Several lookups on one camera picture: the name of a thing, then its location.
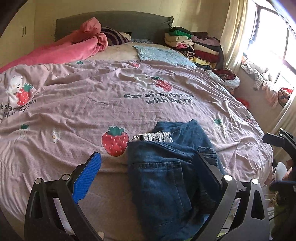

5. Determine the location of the pink fleece blanket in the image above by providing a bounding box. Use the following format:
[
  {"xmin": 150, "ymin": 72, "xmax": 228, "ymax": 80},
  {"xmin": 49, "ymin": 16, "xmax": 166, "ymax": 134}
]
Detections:
[{"xmin": 1, "ymin": 17, "xmax": 108, "ymax": 73}]

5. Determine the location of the folded clothes stack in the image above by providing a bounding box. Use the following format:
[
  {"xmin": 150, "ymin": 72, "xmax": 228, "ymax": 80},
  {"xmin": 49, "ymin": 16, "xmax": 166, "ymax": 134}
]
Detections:
[{"xmin": 164, "ymin": 27, "xmax": 224, "ymax": 70}]

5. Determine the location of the light blue knitted cloth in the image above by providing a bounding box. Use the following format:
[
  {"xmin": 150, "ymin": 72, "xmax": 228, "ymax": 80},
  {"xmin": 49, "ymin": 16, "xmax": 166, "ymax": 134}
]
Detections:
[{"xmin": 133, "ymin": 45, "xmax": 197, "ymax": 69}]

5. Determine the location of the cream curtain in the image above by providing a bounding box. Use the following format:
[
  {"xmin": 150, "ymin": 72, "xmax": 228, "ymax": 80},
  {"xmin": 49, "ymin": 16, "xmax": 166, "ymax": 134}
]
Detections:
[{"xmin": 220, "ymin": 1, "xmax": 256, "ymax": 74}]

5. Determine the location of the window with dark frame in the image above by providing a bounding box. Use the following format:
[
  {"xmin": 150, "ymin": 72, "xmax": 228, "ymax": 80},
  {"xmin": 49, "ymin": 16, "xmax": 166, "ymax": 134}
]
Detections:
[{"xmin": 246, "ymin": 1, "xmax": 295, "ymax": 80}]

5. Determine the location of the clothes pile on windowsill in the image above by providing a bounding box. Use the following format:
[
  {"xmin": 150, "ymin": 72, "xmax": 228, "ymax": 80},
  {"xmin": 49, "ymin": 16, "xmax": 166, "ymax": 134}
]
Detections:
[{"xmin": 241, "ymin": 56, "xmax": 293, "ymax": 108}]

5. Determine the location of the dark green headboard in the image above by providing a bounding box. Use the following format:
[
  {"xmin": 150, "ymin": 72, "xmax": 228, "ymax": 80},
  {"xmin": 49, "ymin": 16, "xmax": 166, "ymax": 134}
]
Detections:
[{"xmin": 54, "ymin": 11, "xmax": 174, "ymax": 45}]

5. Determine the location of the red white crumpled garment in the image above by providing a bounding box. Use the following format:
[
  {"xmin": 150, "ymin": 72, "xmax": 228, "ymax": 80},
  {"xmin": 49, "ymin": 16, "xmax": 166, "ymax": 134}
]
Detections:
[{"xmin": 207, "ymin": 69, "xmax": 240, "ymax": 92}]

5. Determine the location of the striped purple pillow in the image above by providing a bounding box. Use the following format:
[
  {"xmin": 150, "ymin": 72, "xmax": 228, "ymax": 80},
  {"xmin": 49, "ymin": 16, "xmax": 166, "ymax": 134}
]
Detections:
[{"xmin": 101, "ymin": 27, "xmax": 130, "ymax": 46}]

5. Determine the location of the cream wardrobe with handles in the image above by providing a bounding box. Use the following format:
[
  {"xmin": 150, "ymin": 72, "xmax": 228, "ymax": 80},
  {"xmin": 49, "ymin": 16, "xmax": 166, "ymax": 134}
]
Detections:
[{"xmin": 1, "ymin": 1, "xmax": 36, "ymax": 67}]

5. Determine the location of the pink strawberry print duvet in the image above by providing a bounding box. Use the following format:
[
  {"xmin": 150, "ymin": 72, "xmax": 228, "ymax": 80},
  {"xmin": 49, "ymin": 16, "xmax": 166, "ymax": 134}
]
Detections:
[{"xmin": 1, "ymin": 60, "xmax": 273, "ymax": 240}]

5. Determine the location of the blue denim pants lace trim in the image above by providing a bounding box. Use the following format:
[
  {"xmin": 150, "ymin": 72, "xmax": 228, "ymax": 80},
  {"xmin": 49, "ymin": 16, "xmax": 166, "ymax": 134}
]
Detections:
[{"xmin": 127, "ymin": 120, "xmax": 223, "ymax": 240}]

